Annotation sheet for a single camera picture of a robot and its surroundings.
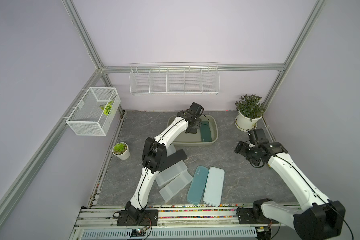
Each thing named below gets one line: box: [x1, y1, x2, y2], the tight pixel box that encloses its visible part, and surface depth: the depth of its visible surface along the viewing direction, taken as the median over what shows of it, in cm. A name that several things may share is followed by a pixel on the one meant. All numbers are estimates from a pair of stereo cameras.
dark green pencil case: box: [200, 120, 213, 142], surface depth 108 cm
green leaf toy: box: [99, 100, 114, 116], surface depth 83 cm
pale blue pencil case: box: [203, 167, 225, 207], surface depth 83 cm
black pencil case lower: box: [166, 149, 188, 168], surface depth 96 cm
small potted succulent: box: [112, 142, 131, 160], surface depth 91 cm
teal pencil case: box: [186, 165, 209, 205], surface depth 84 cm
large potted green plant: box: [234, 94, 266, 133], surface depth 101 cm
